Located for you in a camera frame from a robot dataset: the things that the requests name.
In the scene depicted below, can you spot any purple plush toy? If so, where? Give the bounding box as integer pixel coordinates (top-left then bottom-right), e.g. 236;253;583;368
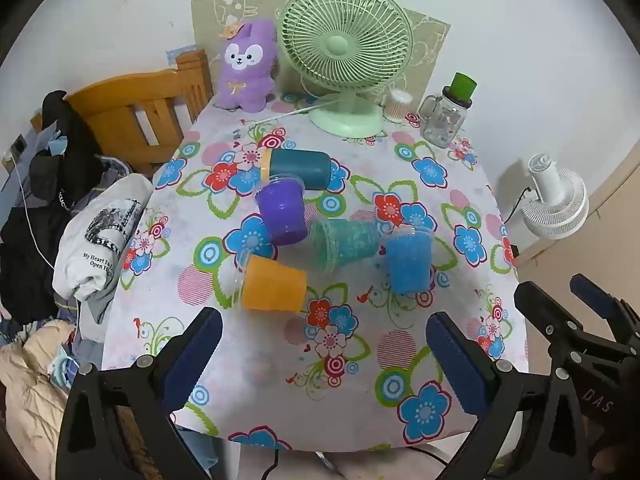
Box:
214;18;278;112

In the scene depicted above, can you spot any thin white cable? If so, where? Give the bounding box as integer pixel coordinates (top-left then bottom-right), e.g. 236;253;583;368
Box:
2;155;56;271

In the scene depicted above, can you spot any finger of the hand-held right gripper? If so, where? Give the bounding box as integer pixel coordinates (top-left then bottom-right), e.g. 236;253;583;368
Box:
514;281;587;367
570;273;640;343

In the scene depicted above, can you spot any floral tablecloth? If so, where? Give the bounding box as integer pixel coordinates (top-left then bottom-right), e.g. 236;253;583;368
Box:
101;97;526;453

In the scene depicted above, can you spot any white floor fan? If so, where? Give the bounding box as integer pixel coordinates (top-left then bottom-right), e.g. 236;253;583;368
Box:
520;154;590;241

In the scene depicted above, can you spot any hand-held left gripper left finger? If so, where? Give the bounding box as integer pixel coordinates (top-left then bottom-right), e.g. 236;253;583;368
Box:
55;306;224;480

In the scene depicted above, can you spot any purple cup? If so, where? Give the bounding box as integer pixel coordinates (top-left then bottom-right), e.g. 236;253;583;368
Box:
255;173;309;247

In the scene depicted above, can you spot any green desk fan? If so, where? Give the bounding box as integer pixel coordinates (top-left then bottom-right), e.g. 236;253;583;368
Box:
276;0;414;137

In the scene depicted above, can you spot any small white container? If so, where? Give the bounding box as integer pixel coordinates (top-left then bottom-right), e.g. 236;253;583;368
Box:
384;89;412;123

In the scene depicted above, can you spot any beige quilt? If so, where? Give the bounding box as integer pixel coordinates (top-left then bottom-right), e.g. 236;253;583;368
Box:
0;320;76;461

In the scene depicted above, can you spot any teal cup with yellow rim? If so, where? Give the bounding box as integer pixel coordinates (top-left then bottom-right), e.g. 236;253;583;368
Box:
257;148;332;191

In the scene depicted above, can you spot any glass mug with green lid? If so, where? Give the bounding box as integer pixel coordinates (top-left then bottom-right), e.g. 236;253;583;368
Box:
418;73;478;149

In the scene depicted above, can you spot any blue cup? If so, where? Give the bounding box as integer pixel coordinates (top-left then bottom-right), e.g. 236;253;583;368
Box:
382;226;433;295

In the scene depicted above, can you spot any black fan cable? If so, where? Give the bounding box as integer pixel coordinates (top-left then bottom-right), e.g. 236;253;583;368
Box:
501;187;532;225

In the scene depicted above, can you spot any orange cup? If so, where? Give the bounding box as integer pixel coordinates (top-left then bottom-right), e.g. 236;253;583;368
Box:
235;254;308;313

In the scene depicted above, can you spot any white printed shirt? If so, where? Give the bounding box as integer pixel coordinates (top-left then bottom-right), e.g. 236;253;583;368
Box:
52;174;155;326

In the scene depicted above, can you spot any white fan cable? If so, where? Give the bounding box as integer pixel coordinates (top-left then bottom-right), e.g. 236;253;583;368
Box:
247;100;331;128

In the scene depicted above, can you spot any blue face mask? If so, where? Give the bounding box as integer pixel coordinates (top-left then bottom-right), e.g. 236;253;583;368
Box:
47;345;79;387

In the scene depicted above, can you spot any green glitter cup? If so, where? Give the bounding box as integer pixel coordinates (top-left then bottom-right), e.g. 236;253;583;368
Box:
308;218;382;274

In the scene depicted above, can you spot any black garment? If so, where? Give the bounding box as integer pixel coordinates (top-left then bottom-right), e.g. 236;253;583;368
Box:
0;91;108;326

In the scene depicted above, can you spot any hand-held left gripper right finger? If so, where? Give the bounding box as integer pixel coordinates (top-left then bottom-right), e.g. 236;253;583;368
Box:
425;311;595;480

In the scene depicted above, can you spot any wooden chair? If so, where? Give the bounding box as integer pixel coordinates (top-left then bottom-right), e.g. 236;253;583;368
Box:
31;49;216;177

